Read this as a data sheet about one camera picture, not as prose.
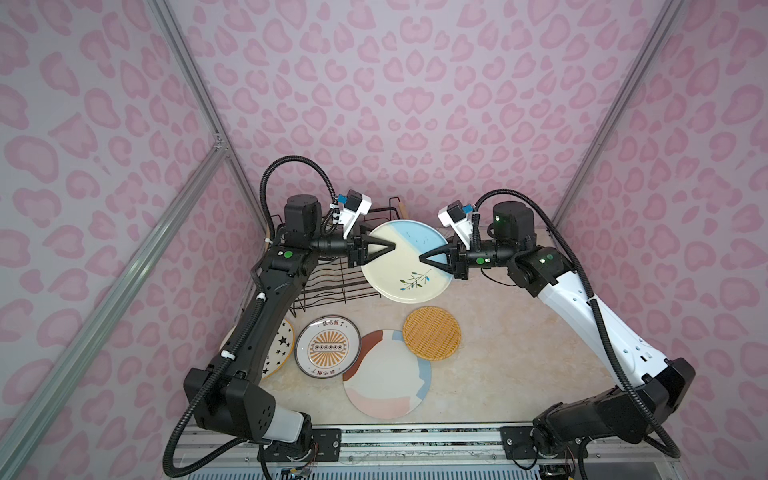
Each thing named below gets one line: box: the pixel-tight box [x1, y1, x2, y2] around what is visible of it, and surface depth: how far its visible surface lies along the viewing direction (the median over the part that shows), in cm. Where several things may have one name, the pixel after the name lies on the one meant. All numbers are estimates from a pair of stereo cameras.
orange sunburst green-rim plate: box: [294, 314, 362, 379], surface depth 91 cm
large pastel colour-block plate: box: [342, 329, 432, 420], surface depth 86 cm
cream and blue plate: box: [362, 219, 453, 304], surface depth 65 cm
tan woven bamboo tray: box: [402, 306, 462, 362], surface depth 94 cm
